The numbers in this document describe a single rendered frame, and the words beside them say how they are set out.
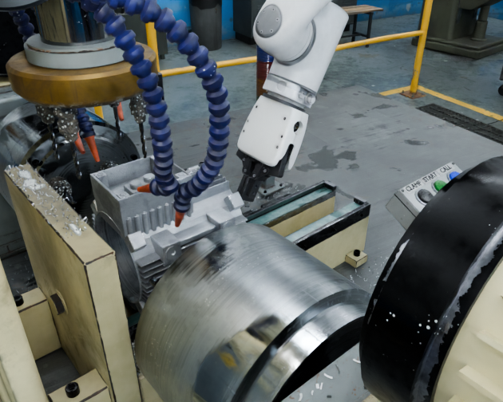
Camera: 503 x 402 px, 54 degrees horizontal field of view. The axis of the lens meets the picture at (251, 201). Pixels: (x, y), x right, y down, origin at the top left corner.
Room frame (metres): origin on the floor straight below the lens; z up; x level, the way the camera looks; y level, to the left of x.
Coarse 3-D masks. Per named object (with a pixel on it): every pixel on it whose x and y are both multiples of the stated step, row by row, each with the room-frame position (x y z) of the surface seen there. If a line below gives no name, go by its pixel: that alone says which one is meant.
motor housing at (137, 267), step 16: (192, 176) 0.72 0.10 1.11; (208, 192) 0.69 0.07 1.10; (224, 192) 0.70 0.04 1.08; (208, 208) 0.67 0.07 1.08; (224, 208) 0.68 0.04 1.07; (96, 224) 0.67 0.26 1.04; (192, 224) 0.64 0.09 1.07; (208, 224) 0.64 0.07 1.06; (112, 240) 0.69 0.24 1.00; (192, 240) 0.61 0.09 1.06; (128, 256) 0.69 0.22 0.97; (144, 256) 0.57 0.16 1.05; (128, 272) 0.66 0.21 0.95; (144, 272) 0.55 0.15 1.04; (160, 272) 0.57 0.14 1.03; (128, 288) 0.63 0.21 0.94; (144, 288) 0.55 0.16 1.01
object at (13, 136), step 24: (24, 120) 0.85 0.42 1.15; (96, 120) 0.84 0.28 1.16; (0, 144) 0.83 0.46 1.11; (24, 144) 0.78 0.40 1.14; (48, 144) 0.78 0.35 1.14; (96, 144) 0.82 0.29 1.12; (120, 144) 0.86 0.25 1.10; (0, 168) 0.79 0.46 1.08; (48, 168) 0.77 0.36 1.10; (72, 168) 0.79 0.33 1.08; (96, 168) 0.82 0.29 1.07; (0, 192) 0.82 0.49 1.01; (72, 192) 0.79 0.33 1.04
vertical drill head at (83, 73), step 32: (64, 0) 0.57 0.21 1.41; (64, 32) 0.57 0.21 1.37; (96, 32) 0.59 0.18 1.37; (32, 64) 0.58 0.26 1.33; (64, 64) 0.55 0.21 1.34; (96, 64) 0.56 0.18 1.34; (128, 64) 0.58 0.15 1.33; (32, 96) 0.54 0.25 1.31; (64, 96) 0.53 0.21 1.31; (96, 96) 0.54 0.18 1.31; (128, 96) 0.56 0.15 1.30; (64, 128) 0.55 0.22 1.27
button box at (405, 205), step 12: (444, 168) 0.80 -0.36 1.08; (456, 168) 0.81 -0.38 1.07; (420, 180) 0.76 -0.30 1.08; (432, 180) 0.76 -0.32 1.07; (444, 180) 0.77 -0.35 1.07; (396, 192) 0.72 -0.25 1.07; (408, 192) 0.72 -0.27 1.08; (432, 192) 0.74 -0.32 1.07; (396, 204) 0.72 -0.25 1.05; (408, 204) 0.70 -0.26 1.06; (420, 204) 0.70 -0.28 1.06; (396, 216) 0.72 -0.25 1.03; (408, 216) 0.70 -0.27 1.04
